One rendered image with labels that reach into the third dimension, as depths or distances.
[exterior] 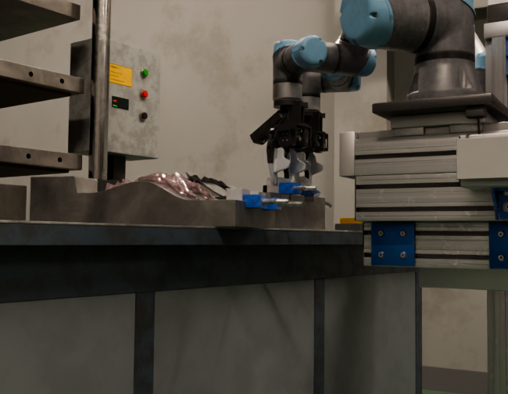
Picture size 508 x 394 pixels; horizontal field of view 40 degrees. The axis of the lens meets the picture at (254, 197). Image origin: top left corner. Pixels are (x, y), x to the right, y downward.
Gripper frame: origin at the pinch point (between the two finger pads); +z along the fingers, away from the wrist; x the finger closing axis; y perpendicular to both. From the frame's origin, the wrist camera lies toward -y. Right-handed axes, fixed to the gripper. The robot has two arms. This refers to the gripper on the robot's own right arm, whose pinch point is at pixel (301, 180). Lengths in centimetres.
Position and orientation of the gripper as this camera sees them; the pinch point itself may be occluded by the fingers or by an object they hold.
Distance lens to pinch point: 209.0
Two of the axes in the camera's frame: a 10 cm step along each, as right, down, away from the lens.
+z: -0.1, 10.0, -0.6
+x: 6.0, 0.5, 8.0
